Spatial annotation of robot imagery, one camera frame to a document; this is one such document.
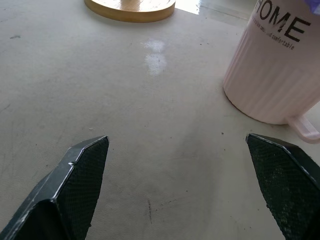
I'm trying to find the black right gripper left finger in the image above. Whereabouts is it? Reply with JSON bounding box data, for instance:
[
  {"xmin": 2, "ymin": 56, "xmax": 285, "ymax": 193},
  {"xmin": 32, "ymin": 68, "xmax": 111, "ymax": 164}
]
[{"xmin": 0, "ymin": 135, "xmax": 110, "ymax": 240}]

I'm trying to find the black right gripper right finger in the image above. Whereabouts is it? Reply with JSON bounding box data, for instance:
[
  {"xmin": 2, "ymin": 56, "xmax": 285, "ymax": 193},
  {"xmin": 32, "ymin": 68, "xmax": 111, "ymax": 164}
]
[{"xmin": 245, "ymin": 133, "xmax": 320, "ymax": 240}]

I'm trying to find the pink ribbed HOME mug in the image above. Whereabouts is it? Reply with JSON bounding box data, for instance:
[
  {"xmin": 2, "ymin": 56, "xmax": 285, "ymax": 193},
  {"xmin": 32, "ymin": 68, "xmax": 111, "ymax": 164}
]
[{"xmin": 222, "ymin": 0, "xmax": 320, "ymax": 145}]

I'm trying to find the round wooden base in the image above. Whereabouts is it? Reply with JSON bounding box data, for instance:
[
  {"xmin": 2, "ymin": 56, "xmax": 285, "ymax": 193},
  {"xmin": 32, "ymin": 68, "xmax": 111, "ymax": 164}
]
[{"xmin": 83, "ymin": 0, "xmax": 176, "ymax": 24}]

